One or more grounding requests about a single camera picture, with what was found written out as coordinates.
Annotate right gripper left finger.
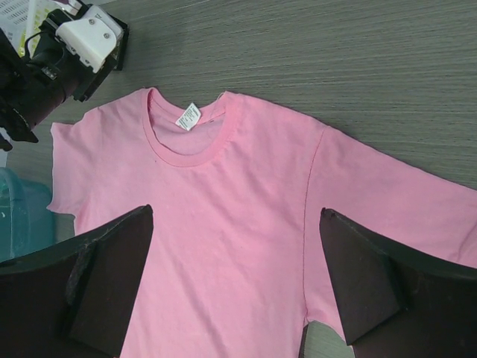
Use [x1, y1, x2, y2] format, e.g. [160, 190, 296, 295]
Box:
[1, 205, 154, 357]

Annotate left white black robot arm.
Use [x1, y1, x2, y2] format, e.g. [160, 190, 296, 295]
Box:
[1, 1, 129, 151]

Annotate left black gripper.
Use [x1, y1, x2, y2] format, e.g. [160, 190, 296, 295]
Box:
[22, 9, 112, 128]

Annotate pink t-shirt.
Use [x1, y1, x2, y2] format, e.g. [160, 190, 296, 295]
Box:
[49, 88, 476, 357]

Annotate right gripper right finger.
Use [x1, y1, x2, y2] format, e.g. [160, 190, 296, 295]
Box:
[320, 209, 476, 358]

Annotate teal transparent plastic bin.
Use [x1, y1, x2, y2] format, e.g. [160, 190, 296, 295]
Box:
[1, 168, 55, 262]

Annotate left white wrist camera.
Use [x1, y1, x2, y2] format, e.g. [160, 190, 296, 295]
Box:
[55, 1, 127, 74]

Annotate white plastic basket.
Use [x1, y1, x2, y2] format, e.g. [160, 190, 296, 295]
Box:
[1, 0, 58, 57]

